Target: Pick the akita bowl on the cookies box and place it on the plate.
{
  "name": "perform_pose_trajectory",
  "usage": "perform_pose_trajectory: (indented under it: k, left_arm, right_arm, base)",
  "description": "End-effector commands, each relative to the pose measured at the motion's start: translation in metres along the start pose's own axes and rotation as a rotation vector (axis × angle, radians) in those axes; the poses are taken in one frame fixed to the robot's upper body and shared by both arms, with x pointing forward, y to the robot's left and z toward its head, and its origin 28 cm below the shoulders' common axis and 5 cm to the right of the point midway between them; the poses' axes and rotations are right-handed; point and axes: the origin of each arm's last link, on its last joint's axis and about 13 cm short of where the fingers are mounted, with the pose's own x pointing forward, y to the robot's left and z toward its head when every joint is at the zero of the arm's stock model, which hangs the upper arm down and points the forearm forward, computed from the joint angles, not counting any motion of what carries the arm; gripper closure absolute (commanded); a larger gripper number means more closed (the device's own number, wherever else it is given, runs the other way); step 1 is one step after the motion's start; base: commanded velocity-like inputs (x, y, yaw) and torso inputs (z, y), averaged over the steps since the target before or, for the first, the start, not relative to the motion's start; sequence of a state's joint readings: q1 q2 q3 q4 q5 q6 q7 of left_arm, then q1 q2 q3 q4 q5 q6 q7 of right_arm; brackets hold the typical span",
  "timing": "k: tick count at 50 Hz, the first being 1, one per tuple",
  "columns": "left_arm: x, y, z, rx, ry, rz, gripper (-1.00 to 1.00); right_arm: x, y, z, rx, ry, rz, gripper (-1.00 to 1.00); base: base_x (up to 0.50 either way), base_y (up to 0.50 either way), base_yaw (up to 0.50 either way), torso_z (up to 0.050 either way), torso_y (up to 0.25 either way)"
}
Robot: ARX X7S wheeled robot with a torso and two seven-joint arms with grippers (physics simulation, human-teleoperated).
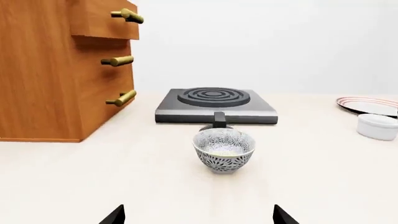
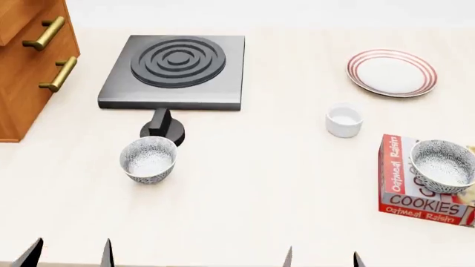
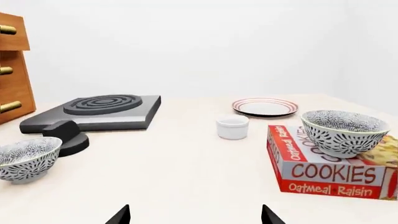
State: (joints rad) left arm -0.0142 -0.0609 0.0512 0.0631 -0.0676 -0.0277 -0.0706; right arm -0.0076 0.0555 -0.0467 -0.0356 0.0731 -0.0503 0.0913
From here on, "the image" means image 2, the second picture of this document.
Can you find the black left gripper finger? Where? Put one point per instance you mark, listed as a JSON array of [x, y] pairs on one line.
[[107, 257], [30, 256]]

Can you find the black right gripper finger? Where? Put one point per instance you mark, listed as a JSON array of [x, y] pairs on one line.
[[358, 262], [288, 260]]

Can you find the black white patterned bowl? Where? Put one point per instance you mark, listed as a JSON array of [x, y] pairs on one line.
[[441, 169], [148, 167]]

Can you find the oatmeal raisin cookies box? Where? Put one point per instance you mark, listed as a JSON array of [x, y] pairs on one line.
[[395, 167]]

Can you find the white plate with red rings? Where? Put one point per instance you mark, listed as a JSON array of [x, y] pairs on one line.
[[391, 75]]

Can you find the white ramekin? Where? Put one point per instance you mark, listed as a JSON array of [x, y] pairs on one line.
[[344, 122]]

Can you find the black stove knob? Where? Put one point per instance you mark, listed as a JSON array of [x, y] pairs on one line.
[[161, 125]]

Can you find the flat black stove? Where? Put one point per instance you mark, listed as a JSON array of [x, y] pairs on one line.
[[118, 94]]

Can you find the wooden cabinet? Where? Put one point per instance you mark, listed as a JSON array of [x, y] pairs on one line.
[[22, 91]]

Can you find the round ringed stove burner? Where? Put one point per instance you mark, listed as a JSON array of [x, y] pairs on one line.
[[178, 59]]

